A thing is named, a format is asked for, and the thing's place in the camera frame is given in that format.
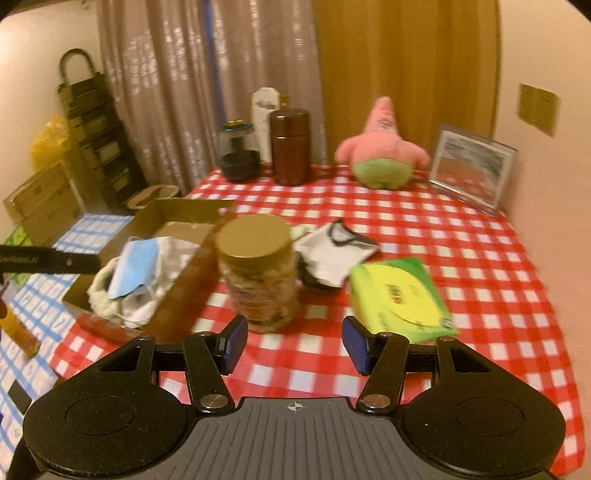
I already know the cream fluffy towel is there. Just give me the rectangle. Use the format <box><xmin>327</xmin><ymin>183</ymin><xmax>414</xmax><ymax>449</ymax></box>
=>
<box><xmin>86</xmin><ymin>257</ymin><xmax>126</xmax><ymax>325</ymax></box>

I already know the beige curtain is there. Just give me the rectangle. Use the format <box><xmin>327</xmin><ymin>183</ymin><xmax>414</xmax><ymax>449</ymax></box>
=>
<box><xmin>96</xmin><ymin>1</ymin><xmax>329</xmax><ymax>193</ymax></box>

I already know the clear acrylic picture frame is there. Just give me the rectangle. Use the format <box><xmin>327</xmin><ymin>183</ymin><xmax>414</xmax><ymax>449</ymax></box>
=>
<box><xmin>428</xmin><ymin>125</ymin><xmax>518</xmax><ymax>216</ymax></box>

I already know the dark folding cart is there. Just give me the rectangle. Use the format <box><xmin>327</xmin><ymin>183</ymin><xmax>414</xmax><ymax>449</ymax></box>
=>
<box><xmin>57</xmin><ymin>48</ymin><xmax>147</xmax><ymax>213</ymax></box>

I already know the blue face mask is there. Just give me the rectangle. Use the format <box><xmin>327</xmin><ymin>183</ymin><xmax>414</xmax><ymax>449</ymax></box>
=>
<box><xmin>108</xmin><ymin>239</ymin><xmax>158</xmax><ymax>299</ymax></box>

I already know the red white checkered tablecloth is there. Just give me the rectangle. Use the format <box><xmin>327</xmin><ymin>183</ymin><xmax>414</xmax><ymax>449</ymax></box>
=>
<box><xmin>48</xmin><ymin>163</ymin><xmax>588</xmax><ymax>478</ymax></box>

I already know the brown cylindrical canister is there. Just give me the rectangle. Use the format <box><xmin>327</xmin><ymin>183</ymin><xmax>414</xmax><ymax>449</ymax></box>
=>
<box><xmin>270</xmin><ymin>108</ymin><xmax>311</xmax><ymax>186</ymax></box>

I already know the dark glass grinder jar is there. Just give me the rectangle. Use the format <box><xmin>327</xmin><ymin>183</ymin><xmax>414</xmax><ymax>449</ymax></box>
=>
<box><xmin>218</xmin><ymin>119</ymin><xmax>260</xmax><ymax>183</ymax></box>

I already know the left hand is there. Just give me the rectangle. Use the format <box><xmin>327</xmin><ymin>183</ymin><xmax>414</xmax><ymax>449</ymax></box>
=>
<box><xmin>0</xmin><ymin>300</ymin><xmax>40</xmax><ymax>358</ymax></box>

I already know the wooden door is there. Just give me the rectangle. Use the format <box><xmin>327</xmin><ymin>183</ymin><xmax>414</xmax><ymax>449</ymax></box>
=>
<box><xmin>314</xmin><ymin>0</ymin><xmax>501</xmax><ymax>155</ymax></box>

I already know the blue white patterned cloth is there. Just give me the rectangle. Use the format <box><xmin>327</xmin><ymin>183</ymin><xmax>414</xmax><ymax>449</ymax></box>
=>
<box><xmin>1</xmin><ymin>214</ymin><xmax>131</xmax><ymax>474</ymax></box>

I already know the yellow plastic bag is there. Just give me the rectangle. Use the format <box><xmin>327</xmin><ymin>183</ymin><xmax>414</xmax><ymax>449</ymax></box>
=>
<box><xmin>30</xmin><ymin>116</ymin><xmax>73</xmax><ymax>172</ymax></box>

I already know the pink starfish plush toy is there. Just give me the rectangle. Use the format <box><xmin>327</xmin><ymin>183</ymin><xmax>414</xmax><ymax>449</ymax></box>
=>
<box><xmin>334</xmin><ymin>96</ymin><xmax>431</xmax><ymax>190</ymax></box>

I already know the green tissue pack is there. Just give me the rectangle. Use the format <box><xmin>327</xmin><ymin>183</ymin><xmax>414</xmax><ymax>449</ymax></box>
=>
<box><xmin>349</xmin><ymin>257</ymin><xmax>459</xmax><ymax>344</ymax></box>

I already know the plastic jar gold lid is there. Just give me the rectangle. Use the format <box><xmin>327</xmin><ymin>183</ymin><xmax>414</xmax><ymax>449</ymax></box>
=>
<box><xmin>214</xmin><ymin>214</ymin><xmax>298</xmax><ymax>333</ymax></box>

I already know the small beige bin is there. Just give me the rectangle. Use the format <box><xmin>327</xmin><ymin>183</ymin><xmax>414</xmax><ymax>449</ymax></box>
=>
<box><xmin>126</xmin><ymin>184</ymin><xmax>179</xmax><ymax>211</ymax></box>

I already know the double wall socket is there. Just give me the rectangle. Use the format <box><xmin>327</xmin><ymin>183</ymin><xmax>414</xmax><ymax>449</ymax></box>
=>
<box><xmin>518</xmin><ymin>84</ymin><xmax>560</xmax><ymax>137</ymax></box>

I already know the brown cardboard box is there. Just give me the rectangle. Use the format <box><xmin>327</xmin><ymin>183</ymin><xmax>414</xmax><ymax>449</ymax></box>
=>
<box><xmin>62</xmin><ymin>198</ymin><xmax>235</xmax><ymax>343</ymax></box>

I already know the cardboard carton on floor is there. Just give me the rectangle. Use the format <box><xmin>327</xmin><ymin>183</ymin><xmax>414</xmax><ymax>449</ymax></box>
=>
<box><xmin>3</xmin><ymin>163</ymin><xmax>85</xmax><ymax>247</ymax></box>

